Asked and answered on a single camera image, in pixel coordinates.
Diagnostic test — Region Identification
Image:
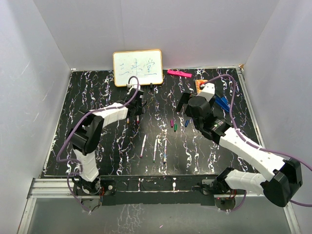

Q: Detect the white pen green tip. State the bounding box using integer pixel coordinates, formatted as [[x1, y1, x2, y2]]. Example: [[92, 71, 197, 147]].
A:
[[153, 138, 158, 163]]

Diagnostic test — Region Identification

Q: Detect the white pen purple tip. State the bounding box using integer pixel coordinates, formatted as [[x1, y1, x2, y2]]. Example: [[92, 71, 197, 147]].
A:
[[140, 135, 147, 158]]

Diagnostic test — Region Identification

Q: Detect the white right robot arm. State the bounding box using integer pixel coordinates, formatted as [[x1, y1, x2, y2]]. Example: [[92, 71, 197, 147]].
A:
[[176, 93, 303, 207]]

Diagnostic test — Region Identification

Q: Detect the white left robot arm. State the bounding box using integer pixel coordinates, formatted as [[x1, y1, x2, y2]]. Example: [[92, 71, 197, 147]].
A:
[[69, 88, 144, 195]]

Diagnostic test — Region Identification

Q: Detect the white pen blue tip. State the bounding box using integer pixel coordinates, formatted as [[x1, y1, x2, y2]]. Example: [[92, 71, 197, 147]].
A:
[[163, 139, 167, 164]]

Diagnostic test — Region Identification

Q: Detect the orange spiral notebook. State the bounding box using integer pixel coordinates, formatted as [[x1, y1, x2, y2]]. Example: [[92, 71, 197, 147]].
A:
[[195, 79, 207, 94]]

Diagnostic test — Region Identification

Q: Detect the blue stapler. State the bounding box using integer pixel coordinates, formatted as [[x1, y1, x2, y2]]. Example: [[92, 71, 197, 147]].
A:
[[215, 96, 230, 113]]

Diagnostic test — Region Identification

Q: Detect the pink plastic clip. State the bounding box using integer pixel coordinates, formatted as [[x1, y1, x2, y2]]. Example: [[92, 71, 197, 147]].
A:
[[167, 69, 192, 78]]

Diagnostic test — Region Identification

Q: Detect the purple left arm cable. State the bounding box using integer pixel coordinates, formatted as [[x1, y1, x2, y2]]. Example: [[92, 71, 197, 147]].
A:
[[56, 76, 140, 213]]

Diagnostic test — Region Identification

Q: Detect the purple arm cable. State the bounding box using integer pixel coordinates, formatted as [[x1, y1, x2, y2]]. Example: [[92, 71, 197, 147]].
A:
[[201, 74, 312, 212], [56, 76, 140, 213]]

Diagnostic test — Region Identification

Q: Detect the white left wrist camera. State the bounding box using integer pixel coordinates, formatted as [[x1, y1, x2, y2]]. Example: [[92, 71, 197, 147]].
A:
[[127, 85, 140, 98]]

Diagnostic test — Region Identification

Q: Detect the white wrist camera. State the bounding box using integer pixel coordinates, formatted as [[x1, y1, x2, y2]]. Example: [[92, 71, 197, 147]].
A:
[[198, 83, 215, 101], [127, 85, 140, 98]]

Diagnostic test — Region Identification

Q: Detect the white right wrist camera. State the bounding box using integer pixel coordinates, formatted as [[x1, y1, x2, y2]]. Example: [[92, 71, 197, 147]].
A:
[[198, 83, 215, 101]]

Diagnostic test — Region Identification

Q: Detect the white board with yellow frame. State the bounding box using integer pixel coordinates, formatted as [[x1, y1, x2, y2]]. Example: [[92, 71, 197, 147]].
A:
[[113, 49, 163, 87]]

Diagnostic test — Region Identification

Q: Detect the black front mounting rail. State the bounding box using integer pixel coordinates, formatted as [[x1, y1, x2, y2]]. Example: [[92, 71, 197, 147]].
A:
[[100, 175, 215, 206]]

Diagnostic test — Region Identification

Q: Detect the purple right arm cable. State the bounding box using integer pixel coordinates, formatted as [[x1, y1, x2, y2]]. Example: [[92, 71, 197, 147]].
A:
[[201, 74, 312, 212]]

